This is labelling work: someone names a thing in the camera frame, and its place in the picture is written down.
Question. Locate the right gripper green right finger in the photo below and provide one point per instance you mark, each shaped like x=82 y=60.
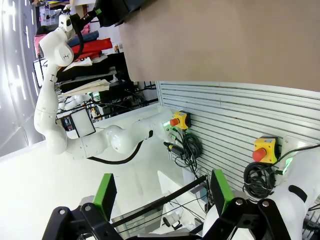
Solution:
x=221 y=192

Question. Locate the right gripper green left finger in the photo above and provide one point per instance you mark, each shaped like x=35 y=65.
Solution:
x=105 y=195

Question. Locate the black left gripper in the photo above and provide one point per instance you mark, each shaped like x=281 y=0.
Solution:
x=91 y=15

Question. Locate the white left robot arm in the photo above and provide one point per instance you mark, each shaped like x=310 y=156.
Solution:
x=55 y=50

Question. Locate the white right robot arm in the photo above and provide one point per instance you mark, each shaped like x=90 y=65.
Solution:
x=312 y=175

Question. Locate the blue garment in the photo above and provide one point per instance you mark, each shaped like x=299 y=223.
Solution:
x=87 y=37

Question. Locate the red garment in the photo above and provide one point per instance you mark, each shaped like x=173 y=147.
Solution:
x=95 y=47

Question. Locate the black tripod rod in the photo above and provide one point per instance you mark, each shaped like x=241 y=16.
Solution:
x=185 y=186

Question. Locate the clear plastic drawer unit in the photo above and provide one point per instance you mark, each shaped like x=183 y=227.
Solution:
x=50 y=15

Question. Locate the black garments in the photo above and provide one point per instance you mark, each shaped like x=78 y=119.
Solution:
x=105 y=67

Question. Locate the pink garment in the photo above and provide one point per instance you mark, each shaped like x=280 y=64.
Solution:
x=41 y=40

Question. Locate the yellow red emergency stop button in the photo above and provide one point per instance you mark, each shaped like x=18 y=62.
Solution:
x=267 y=147
x=183 y=118

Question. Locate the beige garment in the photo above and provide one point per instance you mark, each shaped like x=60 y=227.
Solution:
x=95 y=86

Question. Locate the white LED light panel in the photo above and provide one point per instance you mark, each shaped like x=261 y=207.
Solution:
x=82 y=123

